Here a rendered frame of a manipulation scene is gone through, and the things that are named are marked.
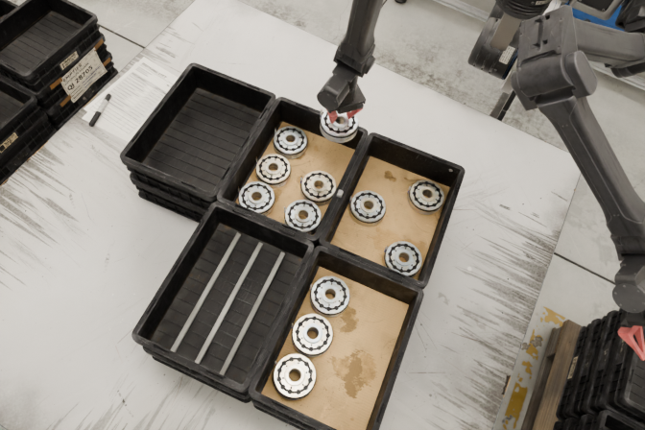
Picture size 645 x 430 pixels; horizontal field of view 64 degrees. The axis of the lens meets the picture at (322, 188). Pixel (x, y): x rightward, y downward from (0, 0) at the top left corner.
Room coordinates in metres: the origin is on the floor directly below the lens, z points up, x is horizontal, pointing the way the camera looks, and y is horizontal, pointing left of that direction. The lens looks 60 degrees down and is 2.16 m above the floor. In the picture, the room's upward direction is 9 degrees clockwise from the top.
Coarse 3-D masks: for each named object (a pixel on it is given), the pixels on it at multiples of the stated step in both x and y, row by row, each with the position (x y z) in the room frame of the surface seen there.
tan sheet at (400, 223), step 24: (384, 168) 0.87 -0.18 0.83; (384, 192) 0.79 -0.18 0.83; (408, 192) 0.80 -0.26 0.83; (384, 216) 0.71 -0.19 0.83; (408, 216) 0.72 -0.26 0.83; (432, 216) 0.73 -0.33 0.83; (336, 240) 0.61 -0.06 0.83; (360, 240) 0.62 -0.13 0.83; (384, 240) 0.63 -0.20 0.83; (408, 240) 0.64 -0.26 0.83
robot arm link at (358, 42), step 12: (360, 0) 0.76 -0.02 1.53; (372, 0) 0.75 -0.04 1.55; (360, 12) 0.77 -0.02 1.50; (372, 12) 0.76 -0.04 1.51; (348, 24) 0.80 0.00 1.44; (360, 24) 0.78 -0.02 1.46; (372, 24) 0.79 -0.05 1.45; (348, 36) 0.81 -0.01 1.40; (360, 36) 0.79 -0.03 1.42; (372, 36) 0.84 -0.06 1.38; (348, 48) 0.82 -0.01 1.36; (360, 48) 0.80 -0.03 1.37; (372, 48) 0.85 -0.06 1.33; (348, 60) 0.83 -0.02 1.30; (360, 60) 0.81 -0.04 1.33; (360, 72) 0.83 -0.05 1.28
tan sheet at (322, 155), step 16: (272, 144) 0.90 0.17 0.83; (320, 144) 0.92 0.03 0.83; (336, 144) 0.93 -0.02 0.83; (288, 160) 0.85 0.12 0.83; (304, 160) 0.85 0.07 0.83; (320, 160) 0.86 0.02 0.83; (336, 160) 0.87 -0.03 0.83; (304, 176) 0.80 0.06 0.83; (336, 176) 0.82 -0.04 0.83; (288, 192) 0.74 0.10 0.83; (320, 208) 0.70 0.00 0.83
